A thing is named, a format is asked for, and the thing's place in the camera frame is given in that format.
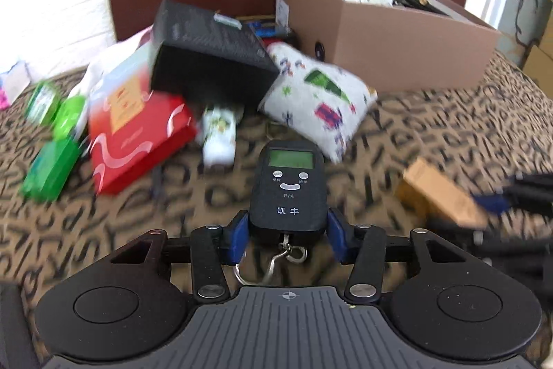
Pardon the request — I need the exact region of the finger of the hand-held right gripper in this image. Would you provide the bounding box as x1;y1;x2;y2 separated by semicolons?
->
425;220;498;249
471;172;553;216

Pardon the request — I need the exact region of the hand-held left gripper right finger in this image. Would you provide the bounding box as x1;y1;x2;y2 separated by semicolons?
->
326;208;471;306

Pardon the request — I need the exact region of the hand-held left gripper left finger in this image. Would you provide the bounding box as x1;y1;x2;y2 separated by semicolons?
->
110;210;250;304

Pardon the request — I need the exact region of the small tan carton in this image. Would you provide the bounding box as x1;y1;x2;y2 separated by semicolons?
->
395;157;489;229

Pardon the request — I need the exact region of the black digital scale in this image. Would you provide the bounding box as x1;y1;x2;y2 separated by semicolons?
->
235;139;329;285

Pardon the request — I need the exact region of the tan cardboard box container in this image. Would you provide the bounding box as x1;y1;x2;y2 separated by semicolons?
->
275;0;502;93

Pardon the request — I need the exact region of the white patterned pouch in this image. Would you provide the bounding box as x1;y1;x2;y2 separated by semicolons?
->
202;106;238;168

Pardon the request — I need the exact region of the patterned brown blanket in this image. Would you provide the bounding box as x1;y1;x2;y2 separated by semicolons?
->
0;49;553;369

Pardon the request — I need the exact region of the red gift box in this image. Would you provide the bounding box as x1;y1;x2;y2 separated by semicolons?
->
87;43;199;197

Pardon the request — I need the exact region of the white printed small pillow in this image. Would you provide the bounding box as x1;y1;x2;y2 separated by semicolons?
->
258;41;378;163

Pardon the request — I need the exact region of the brown carton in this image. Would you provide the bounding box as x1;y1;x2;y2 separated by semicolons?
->
521;45;553;91

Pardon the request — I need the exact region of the black product box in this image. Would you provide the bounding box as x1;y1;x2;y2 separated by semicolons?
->
149;0;281;110

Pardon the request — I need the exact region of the green packet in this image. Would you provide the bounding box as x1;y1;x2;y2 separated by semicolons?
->
54;96;87;140
25;81;59;125
21;138;83;203

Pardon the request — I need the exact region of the blue flat packet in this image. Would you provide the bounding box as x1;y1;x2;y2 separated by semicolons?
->
248;20;294;39

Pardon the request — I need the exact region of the black glossy item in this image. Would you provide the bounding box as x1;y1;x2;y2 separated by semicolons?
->
391;0;452;16

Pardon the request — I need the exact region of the black gold-trimmed box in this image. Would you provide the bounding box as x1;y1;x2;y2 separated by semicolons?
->
233;12;279;26

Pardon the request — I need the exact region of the dark flat object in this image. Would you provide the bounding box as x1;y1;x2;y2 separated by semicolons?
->
0;285;41;369

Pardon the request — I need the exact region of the brass ring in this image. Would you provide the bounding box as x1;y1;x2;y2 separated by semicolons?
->
263;119;288;138

